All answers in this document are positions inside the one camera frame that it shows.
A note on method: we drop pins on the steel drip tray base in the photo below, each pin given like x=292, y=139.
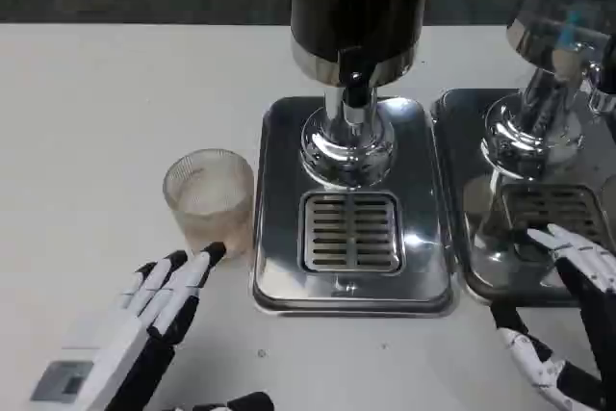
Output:
x=423, y=257
x=462, y=141

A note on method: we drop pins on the black lever chrome tap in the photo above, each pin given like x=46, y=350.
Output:
x=355, y=79

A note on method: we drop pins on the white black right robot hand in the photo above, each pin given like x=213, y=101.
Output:
x=599, y=295

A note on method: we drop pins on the slotted steel drain grid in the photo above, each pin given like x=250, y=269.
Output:
x=351, y=233
x=548, y=209

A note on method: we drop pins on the clear ribbed glass cup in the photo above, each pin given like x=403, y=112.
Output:
x=209, y=199

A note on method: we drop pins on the dark tank drink dispenser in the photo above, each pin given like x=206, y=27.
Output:
x=356, y=2

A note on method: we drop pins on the clear tank drink dispenser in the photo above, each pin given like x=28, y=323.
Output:
x=548, y=16

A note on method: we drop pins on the chrome dispenser tap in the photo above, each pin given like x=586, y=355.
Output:
x=601, y=88

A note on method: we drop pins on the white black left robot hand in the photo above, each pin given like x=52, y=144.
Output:
x=120, y=348

